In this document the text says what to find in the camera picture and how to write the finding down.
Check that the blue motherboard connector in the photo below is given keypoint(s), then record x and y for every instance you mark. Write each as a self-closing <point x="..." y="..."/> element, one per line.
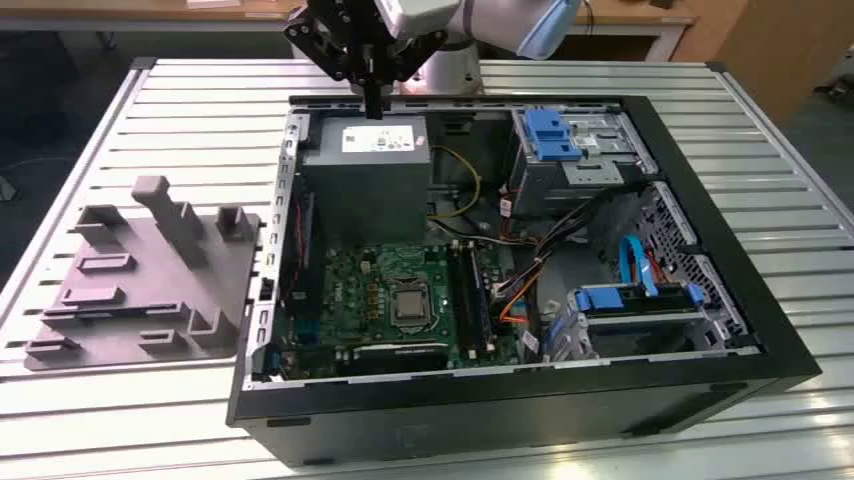
<point x="308" y="332"/>

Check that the green motherboard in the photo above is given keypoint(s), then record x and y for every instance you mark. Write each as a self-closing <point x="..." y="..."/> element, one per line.
<point x="348" y="300"/>

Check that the grey power supply unit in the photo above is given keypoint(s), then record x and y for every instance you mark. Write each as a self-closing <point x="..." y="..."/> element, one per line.
<point x="361" y="200"/>

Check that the black RAM slot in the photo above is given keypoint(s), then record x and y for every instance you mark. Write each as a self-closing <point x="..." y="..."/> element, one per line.
<point x="458" y="300"/>

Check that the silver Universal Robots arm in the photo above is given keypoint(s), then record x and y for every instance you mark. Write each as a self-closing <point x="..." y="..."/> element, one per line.
<point x="454" y="67"/>

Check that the wooden cabinet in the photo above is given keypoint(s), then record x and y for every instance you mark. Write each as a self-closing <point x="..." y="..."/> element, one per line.
<point x="768" y="50"/>

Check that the CPU socket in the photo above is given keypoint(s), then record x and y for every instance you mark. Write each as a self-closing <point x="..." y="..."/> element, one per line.
<point x="414" y="286"/>

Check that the grey parts rack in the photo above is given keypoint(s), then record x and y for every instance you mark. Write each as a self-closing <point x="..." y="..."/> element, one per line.
<point x="167" y="280"/>

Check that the black open PC case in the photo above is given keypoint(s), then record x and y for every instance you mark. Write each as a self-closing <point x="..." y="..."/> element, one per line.
<point x="468" y="415"/>

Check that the blue drive bay latch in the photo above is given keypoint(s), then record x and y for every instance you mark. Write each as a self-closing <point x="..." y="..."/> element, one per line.
<point x="550" y="145"/>

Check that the metal drive cage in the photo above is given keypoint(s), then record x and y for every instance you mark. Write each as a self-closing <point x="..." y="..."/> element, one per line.
<point x="588" y="175"/>

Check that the metal disk bay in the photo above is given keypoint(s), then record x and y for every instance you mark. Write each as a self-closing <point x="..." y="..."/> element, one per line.
<point x="668" y="318"/>

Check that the wooden desk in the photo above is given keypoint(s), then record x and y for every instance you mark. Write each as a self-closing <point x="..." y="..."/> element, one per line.
<point x="621" y="15"/>

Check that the black graphics card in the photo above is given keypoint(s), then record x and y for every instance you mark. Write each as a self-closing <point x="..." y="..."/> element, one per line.
<point x="401" y="352"/>

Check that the silver CPU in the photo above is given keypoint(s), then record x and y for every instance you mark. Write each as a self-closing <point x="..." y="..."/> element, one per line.
<point x="412" y="305"/>

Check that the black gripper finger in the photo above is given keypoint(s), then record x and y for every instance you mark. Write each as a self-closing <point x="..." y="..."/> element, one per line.
<point x="321" y="52"/>
<point x="417" y="57"/>

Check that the hard disk in blue carrier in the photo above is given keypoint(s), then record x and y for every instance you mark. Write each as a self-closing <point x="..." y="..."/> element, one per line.
<point x="604" y="300"/>

